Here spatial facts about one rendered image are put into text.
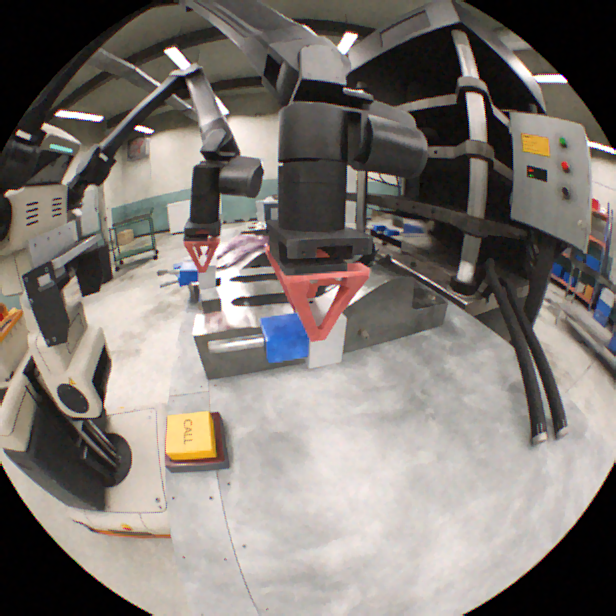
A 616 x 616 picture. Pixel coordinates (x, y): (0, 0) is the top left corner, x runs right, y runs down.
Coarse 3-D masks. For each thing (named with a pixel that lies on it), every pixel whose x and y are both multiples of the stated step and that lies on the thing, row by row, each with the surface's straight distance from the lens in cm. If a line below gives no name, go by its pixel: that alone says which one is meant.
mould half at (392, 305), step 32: (224, 288) 49; (256, 288) 48; (384, 288) 41; (416, 288) 59; (224, 320) 38; (256, 320) 37; (352, 320) 41; (384, 320) 45; (416, 320) 51; (224, 352) 38; (256, 352) 38
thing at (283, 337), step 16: (320, 304) 25; (272, 320) 25; (288, 320) 25; (320, 320) 22; (256, 336) 24; (272, 336) 22; (288, 336) 22; (304, 336) 23; (336, 336) 24; (272, 352) 23; (288, 352) 23; (304, 352) 24; (320, 352) 24; (336, 352) 25
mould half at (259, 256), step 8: (264, 248) 72; (224, 256) 80; (248, 256) 70; (256, 256) 67; (264, 256) 68; (224, 264) 74; (240, 264) 68; (248, 264) 67; (256, 264) 68; (264, 264) 69; (192, 288) 67
